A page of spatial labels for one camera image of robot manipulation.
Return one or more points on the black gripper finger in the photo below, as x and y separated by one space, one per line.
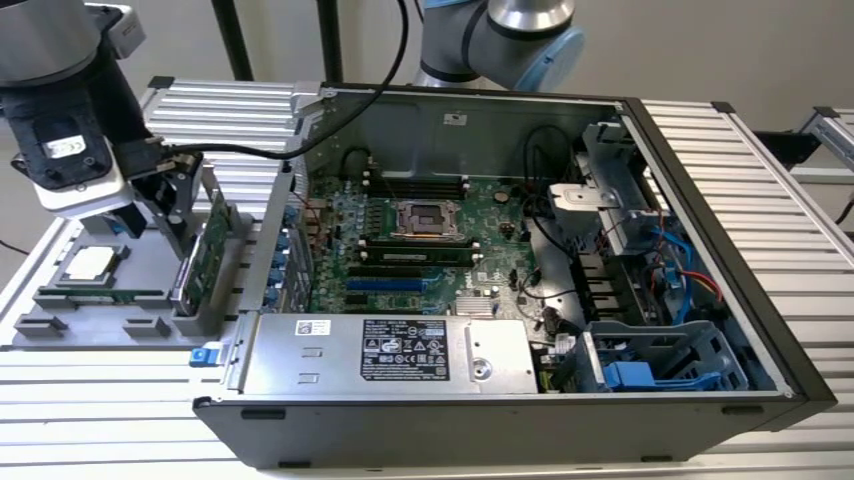
179 185
136 220

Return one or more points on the green graphics card black shroud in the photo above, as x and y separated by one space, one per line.
215 250

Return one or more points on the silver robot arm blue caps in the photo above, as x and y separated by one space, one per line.
454 45

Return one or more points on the silver CPU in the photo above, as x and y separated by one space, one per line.
92 263

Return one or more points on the green RAM stick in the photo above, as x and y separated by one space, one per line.
100 291

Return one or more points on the blue slot cover clip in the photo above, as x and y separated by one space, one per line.
279 261
283 241
270 301
291 215
275 286

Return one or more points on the black stand pole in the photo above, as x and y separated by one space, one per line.
331 40
232 40

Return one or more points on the grey plastic parts rack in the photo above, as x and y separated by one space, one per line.
93 327

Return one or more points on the blue case latch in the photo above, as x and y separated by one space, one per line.
201 356

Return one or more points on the short black expansion slot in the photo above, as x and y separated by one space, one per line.
356 300

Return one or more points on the long black expansion slot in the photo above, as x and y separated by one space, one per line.
387 272

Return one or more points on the black RAM slot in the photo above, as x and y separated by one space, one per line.
420 246
420 192
420 175
420 186
420 180
420 241

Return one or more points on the blue expansion slot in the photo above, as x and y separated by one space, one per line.
387 287

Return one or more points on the CPU socket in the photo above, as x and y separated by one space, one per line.
424 220

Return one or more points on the dark RAM stick white label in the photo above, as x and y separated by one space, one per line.
416 257

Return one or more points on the silver power supply unit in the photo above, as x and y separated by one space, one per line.
334 350

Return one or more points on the green motherboard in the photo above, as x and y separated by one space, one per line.
494 225

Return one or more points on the silver coin battery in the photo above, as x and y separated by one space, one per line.
502 195

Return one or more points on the silver chipset heatsink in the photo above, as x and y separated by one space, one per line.
479 305

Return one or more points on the grey open PC case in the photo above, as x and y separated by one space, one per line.
467 430

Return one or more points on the silver metal drive cage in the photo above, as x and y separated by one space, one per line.
620 160

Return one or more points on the black fan housing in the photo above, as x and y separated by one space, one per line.
603 287

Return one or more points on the blue plastic bay block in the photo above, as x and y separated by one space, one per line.
630 376

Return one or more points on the grey plastic disk bay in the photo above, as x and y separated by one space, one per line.
694 340

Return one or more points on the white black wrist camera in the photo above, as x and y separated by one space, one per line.
73 200

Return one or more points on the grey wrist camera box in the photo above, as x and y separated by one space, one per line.
127 30

